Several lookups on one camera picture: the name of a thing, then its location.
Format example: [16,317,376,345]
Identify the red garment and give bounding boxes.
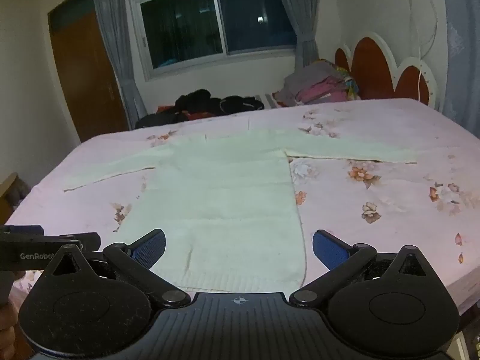
[155,106,211,121]

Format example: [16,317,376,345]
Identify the grey striped cloth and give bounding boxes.
[255,94,286,110]

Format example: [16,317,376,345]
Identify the white cable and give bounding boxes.
[403,0,439,103]

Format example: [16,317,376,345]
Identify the wooden chair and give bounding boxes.
[0,172,31,215]

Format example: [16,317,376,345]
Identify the white framed window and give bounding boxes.
[127,0,301,80]

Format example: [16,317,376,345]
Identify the white knit sweater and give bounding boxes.
[63,129,419,294]

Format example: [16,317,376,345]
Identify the heap of black clothes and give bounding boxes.
[135,89,265,129]

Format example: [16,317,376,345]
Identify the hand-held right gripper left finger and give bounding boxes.
[39,228,192,309]

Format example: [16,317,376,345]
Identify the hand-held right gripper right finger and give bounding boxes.
[289,229,436,308]

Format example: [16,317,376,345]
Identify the grey curtain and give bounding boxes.
[270,0,322,72]
[90,0,149,128]

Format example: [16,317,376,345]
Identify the brown scalloped headboard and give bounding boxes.
[334,32,440,110]

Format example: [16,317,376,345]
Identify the pale blue patterned curtain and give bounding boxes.
[439,0,480,138]

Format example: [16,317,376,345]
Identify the bed with pink floral sheet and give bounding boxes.
[5,98,480,314]

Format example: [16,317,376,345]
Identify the brown wooden door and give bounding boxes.
[48,0,130,143]

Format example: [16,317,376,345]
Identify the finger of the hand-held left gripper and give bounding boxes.
[56,232,101,252]
[0,225,44,236]

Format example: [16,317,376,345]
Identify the pile of folded clothes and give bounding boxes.
[274,59,361,108]

